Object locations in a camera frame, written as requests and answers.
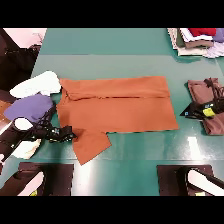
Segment white garment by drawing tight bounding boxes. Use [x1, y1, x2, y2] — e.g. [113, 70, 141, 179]
[8, 70, 63, 100]
[179, 28, 215, 43]

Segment dark green garment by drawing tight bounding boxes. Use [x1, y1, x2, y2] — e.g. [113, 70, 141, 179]
[175, 28, 187, 48]

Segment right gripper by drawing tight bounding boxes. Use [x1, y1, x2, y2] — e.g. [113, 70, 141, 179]
[192, 99, 224, 119]

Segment brown garment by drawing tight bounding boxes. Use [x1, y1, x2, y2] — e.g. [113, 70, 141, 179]
[186, 77, 224, 136]
[184, 39, 215, 50]

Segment purple garment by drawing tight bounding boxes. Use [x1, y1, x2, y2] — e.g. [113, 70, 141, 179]
[3, 93, 55, 124]

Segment lilac garment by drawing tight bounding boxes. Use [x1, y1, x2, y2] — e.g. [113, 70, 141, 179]
[212, 28, 224, 44]

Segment orange shirt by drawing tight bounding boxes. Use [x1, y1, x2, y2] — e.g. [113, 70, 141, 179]
[56, 75, 180, 166]

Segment pale patterned garment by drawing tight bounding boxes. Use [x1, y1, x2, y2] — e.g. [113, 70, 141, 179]
[167, 28, 224, 59]

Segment red garment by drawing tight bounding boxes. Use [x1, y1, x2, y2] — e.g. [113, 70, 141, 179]
[188, 28, 217, 38]

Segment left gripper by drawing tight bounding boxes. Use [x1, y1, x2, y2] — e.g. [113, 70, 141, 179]
[49, 125, 75, 143]

